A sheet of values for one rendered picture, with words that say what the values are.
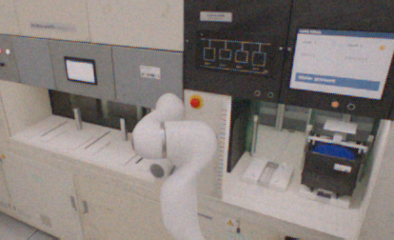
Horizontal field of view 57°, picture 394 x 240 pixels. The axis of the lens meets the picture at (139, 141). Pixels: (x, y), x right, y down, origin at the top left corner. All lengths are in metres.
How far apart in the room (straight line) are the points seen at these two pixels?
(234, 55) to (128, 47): 0.49
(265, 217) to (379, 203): 0.46
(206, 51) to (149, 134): 0.65
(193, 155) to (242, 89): 0.60
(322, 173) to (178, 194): 0.97
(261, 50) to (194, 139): 0.59
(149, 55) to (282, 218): 0.92
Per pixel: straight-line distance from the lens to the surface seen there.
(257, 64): 1.44
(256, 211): 1.74
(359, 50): 1.38
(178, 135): 0.93
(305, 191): 1.87
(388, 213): 1.57
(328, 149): 1.85
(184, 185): 0.95
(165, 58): 1.57
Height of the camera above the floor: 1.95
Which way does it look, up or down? 28 degrees down
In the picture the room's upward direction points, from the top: 4 degrees counter-clockwise
